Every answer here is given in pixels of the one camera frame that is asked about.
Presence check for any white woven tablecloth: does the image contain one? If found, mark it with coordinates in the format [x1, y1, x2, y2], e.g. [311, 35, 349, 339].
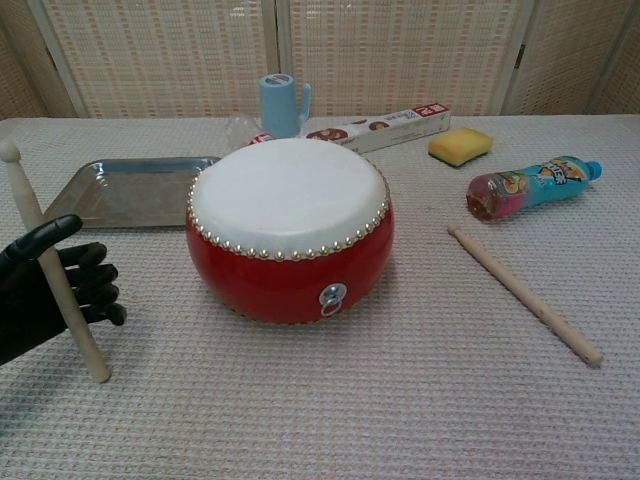
[0, 112, 640, 480]

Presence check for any red drum with white skin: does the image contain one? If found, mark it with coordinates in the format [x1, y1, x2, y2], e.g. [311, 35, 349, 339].
[185, 138, 395, 325]

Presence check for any colourful blue-capped drink bottle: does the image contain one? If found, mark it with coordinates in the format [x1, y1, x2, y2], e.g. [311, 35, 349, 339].
[465, 159, 604, 224]

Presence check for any left silver black-fingered robot hand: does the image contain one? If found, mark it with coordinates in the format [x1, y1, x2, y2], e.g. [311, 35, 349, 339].
[0, 214, 127, 369]

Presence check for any yellow sponge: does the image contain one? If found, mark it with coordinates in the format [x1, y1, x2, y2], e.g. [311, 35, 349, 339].
[427, 127, 495, 170]

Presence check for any wooden drumstick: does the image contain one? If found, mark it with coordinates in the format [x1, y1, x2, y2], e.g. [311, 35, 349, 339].
[446, 224, 605, 370]
[0, 139, 112, 384]

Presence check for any rectangular steel tray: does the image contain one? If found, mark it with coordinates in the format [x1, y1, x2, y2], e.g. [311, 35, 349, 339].
[39, 155, 223, 231]

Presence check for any clear red-labelled plastic bottle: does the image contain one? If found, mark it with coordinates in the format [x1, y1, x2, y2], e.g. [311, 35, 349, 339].
[225, 115, 274, 149]

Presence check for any light blue plastic mug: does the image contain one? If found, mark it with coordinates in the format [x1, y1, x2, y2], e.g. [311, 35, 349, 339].
[257, 72, 313, 140]

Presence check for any bamboo folding screen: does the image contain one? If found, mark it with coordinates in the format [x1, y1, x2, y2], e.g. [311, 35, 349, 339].
[0, 0, 640, 121]

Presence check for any long white red-ended wrap box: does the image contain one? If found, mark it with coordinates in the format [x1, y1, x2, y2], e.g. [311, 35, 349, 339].
[304, 104, 452, 155]

